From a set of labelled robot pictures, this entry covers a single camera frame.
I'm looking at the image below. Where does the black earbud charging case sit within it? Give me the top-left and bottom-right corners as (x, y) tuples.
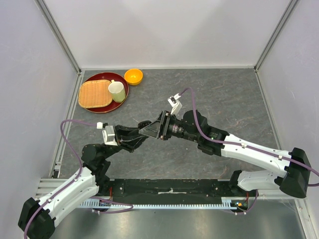
(138, 120), (152, 129)

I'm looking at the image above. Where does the orange bowl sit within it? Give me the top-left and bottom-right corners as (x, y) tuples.
(124, 69), (144, 86)

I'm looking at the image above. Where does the pale green cup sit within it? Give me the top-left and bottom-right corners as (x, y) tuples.
(108, 80), (126, 103)

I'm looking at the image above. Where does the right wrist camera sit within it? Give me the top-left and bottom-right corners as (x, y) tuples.
(167, 94), (182, 115)

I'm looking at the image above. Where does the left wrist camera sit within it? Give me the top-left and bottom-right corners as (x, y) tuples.
(102, 125), (118, 146)

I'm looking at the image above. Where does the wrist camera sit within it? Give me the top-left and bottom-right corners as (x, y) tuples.
(167, 94), (182, 115)
(102, 125), (118, 146)

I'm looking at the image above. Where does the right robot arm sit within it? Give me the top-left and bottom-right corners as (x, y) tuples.
(138, 111), (311, 199)

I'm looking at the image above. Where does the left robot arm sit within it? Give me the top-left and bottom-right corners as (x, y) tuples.
(18, 120), (151, 239)

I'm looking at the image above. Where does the red round tray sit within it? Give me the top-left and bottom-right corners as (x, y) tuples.
(84, 72), (129, 114)

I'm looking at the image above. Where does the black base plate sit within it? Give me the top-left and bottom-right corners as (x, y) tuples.
(98, 179), (256, 197)

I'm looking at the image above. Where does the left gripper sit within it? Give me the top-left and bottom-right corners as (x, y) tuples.
(103, 124), (149, 160)

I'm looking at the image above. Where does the slotted cable duct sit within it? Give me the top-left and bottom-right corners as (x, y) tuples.
(78, 198), (249, 212)

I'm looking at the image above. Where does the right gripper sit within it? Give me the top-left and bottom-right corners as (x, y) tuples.
(139, 111), (199, 143)

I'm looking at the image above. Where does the woven bamboo mat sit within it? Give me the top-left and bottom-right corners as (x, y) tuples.
(78, 80), (113, 109)

